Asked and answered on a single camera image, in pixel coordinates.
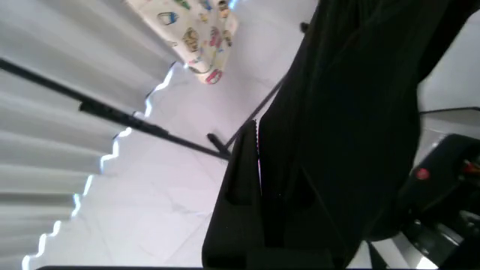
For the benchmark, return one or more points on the black garment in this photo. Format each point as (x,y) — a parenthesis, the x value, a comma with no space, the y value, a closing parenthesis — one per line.
(356,112)

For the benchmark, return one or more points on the cream printed garment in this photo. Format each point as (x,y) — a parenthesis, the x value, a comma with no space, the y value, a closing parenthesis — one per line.
(195,33)

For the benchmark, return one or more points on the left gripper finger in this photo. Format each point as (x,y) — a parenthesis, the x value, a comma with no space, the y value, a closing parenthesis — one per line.
(232,225)

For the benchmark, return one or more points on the black clothes rack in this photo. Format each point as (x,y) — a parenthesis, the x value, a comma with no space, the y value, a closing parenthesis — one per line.
(112,114)

